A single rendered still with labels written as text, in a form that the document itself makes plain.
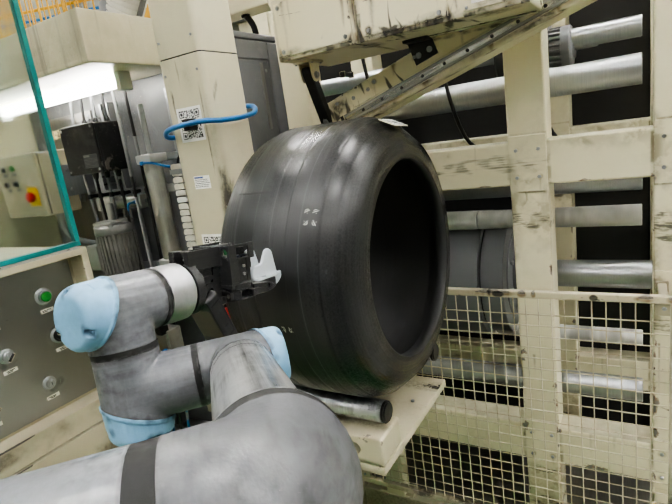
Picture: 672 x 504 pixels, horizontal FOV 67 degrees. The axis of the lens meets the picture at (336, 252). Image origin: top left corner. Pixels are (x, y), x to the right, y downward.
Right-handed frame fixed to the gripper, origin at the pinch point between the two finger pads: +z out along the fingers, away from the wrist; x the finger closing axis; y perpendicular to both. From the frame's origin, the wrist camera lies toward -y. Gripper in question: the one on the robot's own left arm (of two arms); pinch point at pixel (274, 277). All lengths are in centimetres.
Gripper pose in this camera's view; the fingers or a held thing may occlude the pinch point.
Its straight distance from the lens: 85.0
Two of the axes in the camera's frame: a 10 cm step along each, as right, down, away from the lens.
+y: -0.8, -9.9, -1.2
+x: -8.6, 0.0, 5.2
